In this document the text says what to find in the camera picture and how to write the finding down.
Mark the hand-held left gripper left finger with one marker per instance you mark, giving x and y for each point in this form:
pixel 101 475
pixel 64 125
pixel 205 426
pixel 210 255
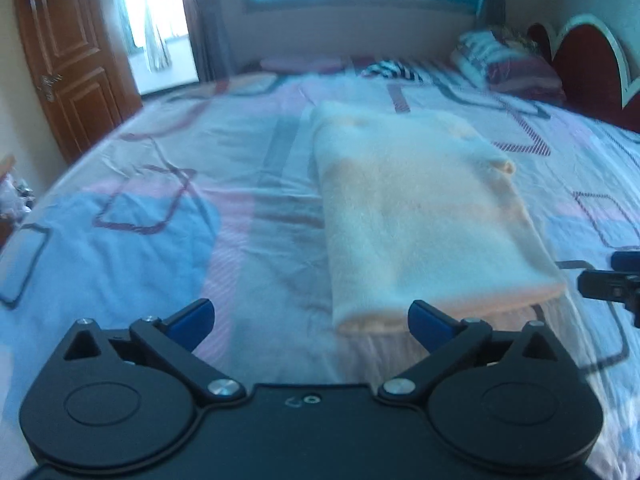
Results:
pixel 192 320

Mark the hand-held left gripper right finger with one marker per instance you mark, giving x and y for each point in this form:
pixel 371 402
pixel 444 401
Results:
pixel 427 322

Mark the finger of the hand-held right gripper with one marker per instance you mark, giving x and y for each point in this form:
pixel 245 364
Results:
pixel 627 260
pixel 605 285

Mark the cream towel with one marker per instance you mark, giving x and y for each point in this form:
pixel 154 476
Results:
pixel 425 210

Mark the bed with patterned sheet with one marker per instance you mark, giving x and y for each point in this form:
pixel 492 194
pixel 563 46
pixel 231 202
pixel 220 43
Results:
pixel 175 210

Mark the red scalloped headboard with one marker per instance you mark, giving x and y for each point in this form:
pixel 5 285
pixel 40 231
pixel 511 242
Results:
pixel 585 65

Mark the bedside clutter pile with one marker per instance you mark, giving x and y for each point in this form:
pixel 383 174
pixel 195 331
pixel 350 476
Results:
pixel 15 200

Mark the colourful patterned bag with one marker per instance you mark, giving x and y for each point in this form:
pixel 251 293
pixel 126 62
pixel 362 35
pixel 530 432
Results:
pixel 512 37

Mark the red white black striped garment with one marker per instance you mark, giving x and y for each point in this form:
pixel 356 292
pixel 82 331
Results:
pixel 395 70

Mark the striped purple bed sheet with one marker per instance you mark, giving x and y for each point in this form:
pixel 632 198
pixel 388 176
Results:
pixel 435 67

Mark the pink pillow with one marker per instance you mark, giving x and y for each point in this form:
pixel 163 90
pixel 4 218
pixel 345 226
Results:
pixel 300 64

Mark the brown wooden door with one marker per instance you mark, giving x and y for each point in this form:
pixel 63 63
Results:
pixel 75 45

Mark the white sheer curtain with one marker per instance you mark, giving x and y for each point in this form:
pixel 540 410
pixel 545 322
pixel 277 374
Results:
pixel 150 20

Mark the balcony glass door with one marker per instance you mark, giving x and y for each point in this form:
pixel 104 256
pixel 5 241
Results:
pixel 175 10

